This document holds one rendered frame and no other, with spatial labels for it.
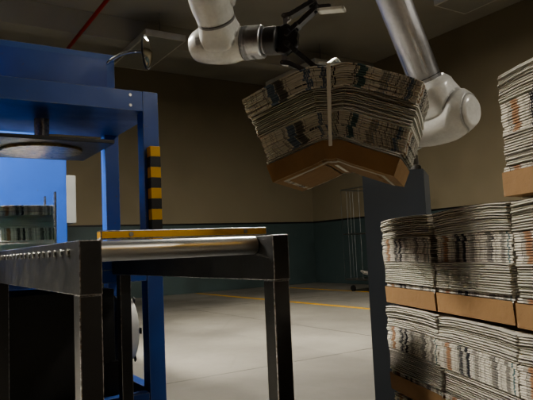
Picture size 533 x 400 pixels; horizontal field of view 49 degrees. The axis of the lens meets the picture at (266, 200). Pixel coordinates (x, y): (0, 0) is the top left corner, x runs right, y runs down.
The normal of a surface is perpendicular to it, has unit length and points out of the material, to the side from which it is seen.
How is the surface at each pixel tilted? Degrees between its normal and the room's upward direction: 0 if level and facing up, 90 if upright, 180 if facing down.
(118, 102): 90
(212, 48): 133
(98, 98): 90
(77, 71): 90
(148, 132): 90
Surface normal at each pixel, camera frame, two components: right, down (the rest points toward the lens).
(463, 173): -0.84, 0.00
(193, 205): 0.54, -0.10
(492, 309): -0.98, 0.07
